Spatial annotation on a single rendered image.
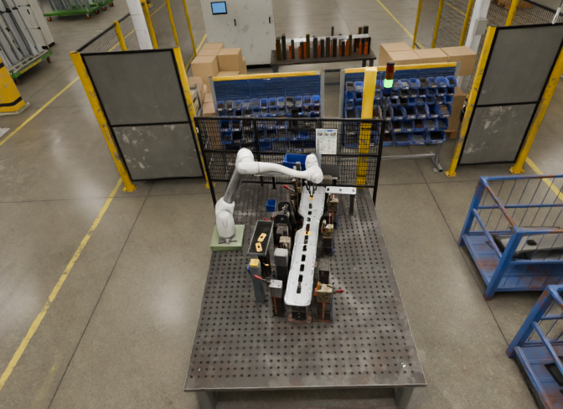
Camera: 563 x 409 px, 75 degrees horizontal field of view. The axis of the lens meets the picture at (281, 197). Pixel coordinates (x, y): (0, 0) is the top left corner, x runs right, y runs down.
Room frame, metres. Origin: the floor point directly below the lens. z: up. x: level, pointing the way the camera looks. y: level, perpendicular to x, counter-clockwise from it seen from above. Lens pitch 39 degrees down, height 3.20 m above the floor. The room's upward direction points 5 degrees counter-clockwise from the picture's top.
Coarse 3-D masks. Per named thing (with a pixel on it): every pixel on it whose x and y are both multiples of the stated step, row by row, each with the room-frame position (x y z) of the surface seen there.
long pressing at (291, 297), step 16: (304, 192) 2.78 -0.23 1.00; (320, 192) 2.76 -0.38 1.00; (304, 208) 2.54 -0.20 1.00; (320, 208) 2.52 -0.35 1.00; (304, 224) 2.33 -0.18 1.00; (304, 272) 1.80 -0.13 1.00; (288, 288) 1.66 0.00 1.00; (304, 288) 1.65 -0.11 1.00; (288, 304) 1.53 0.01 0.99; (304, 304) 1.52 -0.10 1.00
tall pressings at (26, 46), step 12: (12, 0) 10.99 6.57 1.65; (12, 12) 10.70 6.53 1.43; (0, 24) 10.39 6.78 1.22; (12, 24) 10.73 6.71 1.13; (24, 24) 10.98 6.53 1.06; (0, 36) 10.10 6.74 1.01; (24, 36) 10.69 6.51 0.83; (12, 48) 10.37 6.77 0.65; (24, 48) 10.73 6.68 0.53; (36, 48) 10.94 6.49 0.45; (12, 60) 10.06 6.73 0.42
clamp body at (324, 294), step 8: (320, 288) 1.62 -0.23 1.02; (328, 288) 1.59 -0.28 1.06; (320, 296) 1.57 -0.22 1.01; (328, 296) 1.56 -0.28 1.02; (320, 304) 1.57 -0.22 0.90; (328, 304) 1.58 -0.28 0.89; (320, 312) 1.57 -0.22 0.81; (328, 312) 1.56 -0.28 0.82; (320, 320) 1.56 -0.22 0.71; (328, 320) 1.55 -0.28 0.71
